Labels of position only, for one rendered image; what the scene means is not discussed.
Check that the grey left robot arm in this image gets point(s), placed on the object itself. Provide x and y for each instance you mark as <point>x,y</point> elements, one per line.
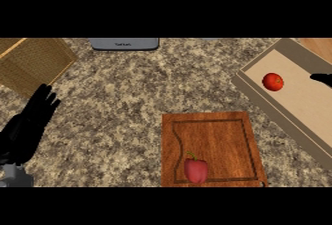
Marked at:
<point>17,175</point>

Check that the red bell pepper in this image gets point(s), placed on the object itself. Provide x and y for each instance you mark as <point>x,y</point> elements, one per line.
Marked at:
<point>196,170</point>

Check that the tan wicker basket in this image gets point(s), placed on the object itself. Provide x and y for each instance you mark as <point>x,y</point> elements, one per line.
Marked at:
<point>30,64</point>

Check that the grey flat appliance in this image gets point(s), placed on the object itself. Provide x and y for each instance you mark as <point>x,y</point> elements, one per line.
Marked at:
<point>125,43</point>

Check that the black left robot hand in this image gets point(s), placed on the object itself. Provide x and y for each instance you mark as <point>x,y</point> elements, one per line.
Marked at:
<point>26,129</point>

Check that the brown wooden cutting board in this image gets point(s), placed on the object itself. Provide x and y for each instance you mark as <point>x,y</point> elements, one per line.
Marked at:
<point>212,146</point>

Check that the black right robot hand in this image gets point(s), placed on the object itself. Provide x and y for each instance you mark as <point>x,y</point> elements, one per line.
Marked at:
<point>324,79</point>

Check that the pale wooden board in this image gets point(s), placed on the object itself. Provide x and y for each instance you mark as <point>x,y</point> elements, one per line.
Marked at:
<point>319,47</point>

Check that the cardboard box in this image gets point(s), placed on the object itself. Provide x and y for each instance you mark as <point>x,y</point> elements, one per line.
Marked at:
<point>294,93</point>

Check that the red tomato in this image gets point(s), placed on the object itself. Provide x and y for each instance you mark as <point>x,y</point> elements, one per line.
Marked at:
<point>274,81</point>

